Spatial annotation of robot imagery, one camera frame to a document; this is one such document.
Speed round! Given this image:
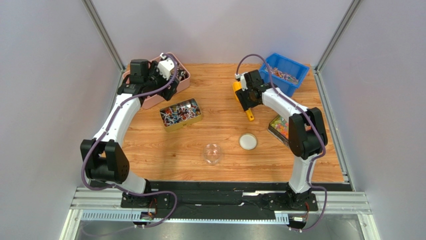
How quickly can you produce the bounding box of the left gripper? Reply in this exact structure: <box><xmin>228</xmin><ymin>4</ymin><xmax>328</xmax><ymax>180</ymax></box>
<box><xmin>145</xmin><ymin>61</ymin><xmax>180</xmax><ymax>102</ymax></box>

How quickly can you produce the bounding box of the tin of gummy candies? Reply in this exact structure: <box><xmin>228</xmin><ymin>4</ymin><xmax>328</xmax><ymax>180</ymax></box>
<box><xmin>267</xmin><ymin>115</ymin><xmax>290</xmax><ymax>149</ymax></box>

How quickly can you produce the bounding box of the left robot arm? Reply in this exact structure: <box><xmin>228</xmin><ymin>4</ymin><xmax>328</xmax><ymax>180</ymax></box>
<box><xmin>80</xmin><ymin>54</ymin><xmax>179</xmax><ymax>208</ymax></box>

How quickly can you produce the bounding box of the white jar lid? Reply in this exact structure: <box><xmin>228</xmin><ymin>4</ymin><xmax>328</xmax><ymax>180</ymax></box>
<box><xmin>238</xmin><ymin>133</ymin><xmax>258</xmax><ymax>151</ymax></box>

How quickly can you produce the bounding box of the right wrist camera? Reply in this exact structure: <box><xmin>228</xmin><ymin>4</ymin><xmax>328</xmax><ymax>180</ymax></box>
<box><xmin>234</xmin><ymin>73</ymin><xmax>248</xmax><ymax>91</ymax></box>

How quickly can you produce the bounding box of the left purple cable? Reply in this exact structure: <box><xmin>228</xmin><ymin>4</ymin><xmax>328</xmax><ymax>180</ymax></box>
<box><xmin>80</xmin><ymin>52</ymin><xmax>181</xmax><ymax>231</ymax></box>

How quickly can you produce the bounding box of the clear glass jar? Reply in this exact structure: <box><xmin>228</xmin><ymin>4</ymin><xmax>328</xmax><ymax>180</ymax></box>
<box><xmin>202</xmin><ymin>143</ymin><xmax>222</xmax><ymax>165</ymax></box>

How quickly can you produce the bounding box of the purple cable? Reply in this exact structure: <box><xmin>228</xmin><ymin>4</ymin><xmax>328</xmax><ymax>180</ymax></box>
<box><xmin>235</xmin><ymin>53</ymin><xmax>329</xmax><ymax>233</ymax></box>
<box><xmin>80</xmin><ymin>52</ymin><xmax>181</xmax><ymax>231</ymax></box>

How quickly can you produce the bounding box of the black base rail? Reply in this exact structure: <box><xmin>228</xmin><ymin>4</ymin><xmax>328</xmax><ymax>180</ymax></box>
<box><xmin>120</xmin><ymin>181</ymin><xmax>322</xmax><ymax>220</ymax></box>

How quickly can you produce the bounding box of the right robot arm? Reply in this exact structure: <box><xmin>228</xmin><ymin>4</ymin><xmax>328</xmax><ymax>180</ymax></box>
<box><xmin>234</xmin><ymin>70</ymin><xmax>328</xmax><ymax>209</ymax></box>

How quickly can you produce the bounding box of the blue plastic bin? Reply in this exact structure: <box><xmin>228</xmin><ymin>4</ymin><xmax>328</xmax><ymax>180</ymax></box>
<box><xmin>266</xmin><ymin>53</ymin><xmax>310</xmax><ymax>98</ymax></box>

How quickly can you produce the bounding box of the gold tin of lollipops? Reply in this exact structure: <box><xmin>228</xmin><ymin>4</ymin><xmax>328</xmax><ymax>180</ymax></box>
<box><xmin>159</xmin><ymin>98</ymin><xmax>204</xmax><ymax>133</ymax></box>

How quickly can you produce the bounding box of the yellow plastic scoop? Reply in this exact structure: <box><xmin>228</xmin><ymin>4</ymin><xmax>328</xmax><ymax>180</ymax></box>
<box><xmin>232</xmin><ymin>81</ymin><xmax>255</xmax><ymax>122</ymax></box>

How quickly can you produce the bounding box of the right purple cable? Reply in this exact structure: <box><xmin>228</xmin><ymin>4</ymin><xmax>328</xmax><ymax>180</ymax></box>
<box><xmin>235</xmin><ymin>53</ymin><xmax>329</xmax><ymax>233</ymax></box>

